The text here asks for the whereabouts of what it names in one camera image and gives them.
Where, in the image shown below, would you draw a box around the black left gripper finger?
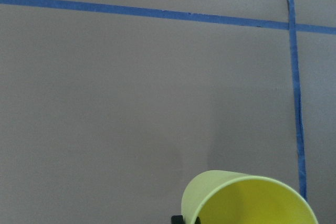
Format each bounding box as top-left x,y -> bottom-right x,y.
171,215 -> 201,224

